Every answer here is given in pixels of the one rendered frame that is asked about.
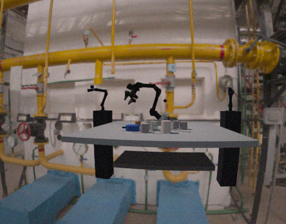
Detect french press with black knob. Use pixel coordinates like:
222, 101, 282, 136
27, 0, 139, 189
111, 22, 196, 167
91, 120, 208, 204
161, 99, 169, 120

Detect blue cylinder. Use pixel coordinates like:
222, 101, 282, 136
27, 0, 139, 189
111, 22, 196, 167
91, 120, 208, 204
126, 124, 140, 131

